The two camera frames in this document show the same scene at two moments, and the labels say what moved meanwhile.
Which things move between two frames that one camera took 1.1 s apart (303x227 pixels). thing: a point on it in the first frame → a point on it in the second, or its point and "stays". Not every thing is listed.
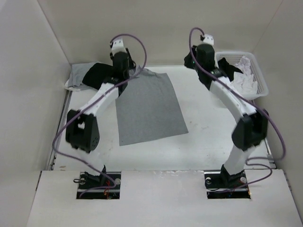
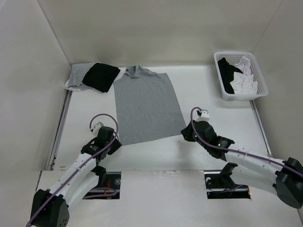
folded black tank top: (95, 74) stays
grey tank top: (146, 109) stays
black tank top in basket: (229, 70) stays
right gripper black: (187, 58) → (186, 133)
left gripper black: (131, 67) → (116, 146)
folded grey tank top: (78, 72) stays
